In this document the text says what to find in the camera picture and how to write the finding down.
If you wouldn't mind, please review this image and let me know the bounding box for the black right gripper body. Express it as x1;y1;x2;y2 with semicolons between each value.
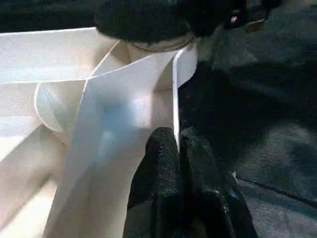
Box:
222;0;269;29

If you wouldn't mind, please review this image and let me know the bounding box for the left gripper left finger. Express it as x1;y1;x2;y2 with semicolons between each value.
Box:
125;126;184;238

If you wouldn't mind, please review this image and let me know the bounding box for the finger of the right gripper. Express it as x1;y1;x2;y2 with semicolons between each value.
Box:
95;0;225;42

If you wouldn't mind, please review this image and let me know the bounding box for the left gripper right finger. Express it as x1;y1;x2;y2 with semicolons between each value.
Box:
179;128;258;238

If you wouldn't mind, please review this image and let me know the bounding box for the white plastic table leg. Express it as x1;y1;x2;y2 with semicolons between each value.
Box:
131;37;196;53

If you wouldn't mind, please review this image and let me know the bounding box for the white plastic table top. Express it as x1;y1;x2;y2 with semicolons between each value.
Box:
0;27;199;238

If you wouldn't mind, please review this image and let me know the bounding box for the black work mat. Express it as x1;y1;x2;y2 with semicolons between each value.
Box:
0;0;317;238

